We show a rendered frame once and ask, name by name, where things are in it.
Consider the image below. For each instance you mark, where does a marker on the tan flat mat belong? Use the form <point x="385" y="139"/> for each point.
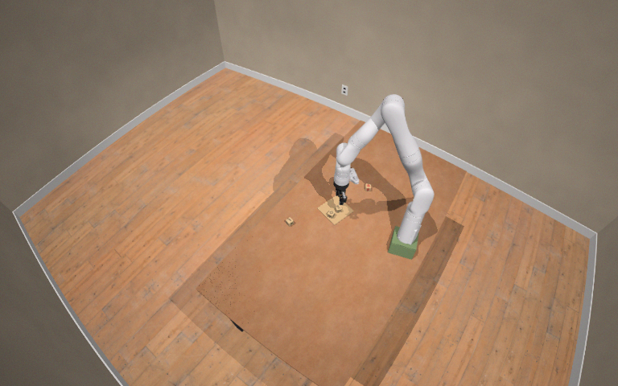
<point x="330" y="205"/>

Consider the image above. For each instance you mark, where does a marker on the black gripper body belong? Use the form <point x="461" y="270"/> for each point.
<point x="341" y="188"/>

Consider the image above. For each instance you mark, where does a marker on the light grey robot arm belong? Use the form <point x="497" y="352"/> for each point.
<point x="393" y="114"/>

